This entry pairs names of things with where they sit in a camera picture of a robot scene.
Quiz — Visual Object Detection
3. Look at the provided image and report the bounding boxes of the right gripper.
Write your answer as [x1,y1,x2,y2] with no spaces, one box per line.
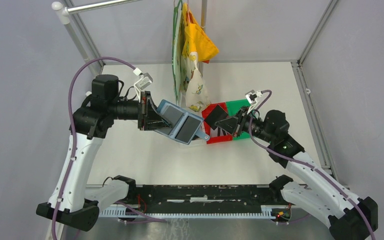
[215,105,274,144]

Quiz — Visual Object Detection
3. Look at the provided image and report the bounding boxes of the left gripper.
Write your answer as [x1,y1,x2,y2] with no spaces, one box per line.
[109,90,173,131]

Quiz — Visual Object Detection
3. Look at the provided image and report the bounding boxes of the black card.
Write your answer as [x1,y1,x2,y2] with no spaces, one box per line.
[204,104,229,130]
[160,105,203,145]

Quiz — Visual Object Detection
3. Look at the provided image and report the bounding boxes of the blue card holder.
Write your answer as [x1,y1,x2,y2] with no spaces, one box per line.
[155,99,210,145]

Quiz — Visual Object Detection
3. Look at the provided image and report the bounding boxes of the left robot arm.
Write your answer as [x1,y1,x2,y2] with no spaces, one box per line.
[36,73,168,232]

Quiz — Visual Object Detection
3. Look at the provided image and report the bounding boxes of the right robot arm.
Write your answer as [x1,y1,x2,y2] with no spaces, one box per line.
[211,106,379,240]

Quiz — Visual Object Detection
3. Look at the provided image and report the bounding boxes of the green bin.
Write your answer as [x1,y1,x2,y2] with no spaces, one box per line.
[225,99,256,141]

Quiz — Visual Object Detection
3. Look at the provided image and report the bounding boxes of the red bin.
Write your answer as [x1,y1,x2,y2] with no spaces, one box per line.
[201,102,233,145]

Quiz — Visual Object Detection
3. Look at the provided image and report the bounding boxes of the hanging patterned cloth bag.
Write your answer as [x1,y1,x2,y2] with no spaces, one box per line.
[171,0,211,113]

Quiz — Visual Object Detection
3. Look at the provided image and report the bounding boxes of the yellow cloth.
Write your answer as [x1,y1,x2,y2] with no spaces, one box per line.
[181,3,219,64]

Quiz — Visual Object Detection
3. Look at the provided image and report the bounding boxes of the vertical rack pole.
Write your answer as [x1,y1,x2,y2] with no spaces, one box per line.
[198,0,209,80]

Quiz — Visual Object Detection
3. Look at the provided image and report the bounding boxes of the white clothes rack pole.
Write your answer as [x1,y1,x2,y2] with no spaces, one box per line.
[51,0,131,63]

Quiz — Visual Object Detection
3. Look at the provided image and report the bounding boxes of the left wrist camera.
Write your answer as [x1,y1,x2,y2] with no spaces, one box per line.
[133,68,154,100]

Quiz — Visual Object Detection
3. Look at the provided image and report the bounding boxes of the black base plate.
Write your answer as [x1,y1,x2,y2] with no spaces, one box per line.
[121,184,288,214]

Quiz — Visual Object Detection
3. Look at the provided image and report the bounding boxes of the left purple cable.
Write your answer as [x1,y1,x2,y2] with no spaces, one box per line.
[50,56,166,240]

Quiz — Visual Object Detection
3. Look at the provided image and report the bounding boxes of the white cable duct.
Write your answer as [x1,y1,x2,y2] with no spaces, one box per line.
[99,206,292,220]

